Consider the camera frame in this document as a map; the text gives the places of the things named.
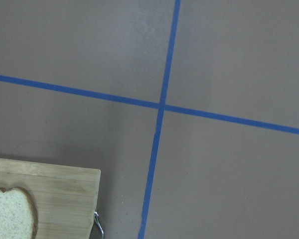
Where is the white bread slice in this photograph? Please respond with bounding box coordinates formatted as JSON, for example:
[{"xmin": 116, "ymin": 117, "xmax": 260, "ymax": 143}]
[{"xmin": 0, "ymin": 187, "xmax": 38, "ymax": 239}]

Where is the wooden cutting board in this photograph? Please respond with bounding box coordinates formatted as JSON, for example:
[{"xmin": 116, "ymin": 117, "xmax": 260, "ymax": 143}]
[{"xmin": 0, "ymin": 158, "xmax": 101, "ymax": 239}]

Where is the metal cutting board handle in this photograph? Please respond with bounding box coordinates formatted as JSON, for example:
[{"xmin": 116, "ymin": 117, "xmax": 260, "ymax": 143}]
[{"xmin": 94, "ymin": 211, "xmax": 105, "ymax": 239}]

